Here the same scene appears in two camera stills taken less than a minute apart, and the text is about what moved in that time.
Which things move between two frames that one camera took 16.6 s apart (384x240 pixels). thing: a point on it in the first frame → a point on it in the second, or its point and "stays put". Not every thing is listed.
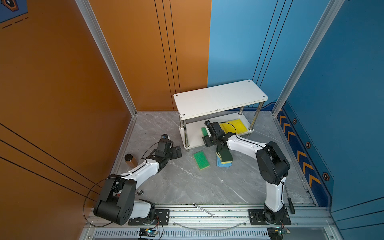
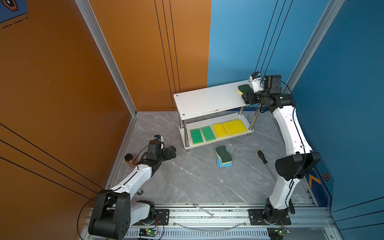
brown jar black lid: (131, 160) stays put
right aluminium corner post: (325, 21) stays put
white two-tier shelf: (237, 101) stays put
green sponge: (201, 160) → (196, 136)
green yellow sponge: (204, 131) stays put
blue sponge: (219, 163) stays put
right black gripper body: (209, 141) → (253, 98)
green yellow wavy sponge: (225, 156) → (243, 88)
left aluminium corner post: (106, 51) stays put
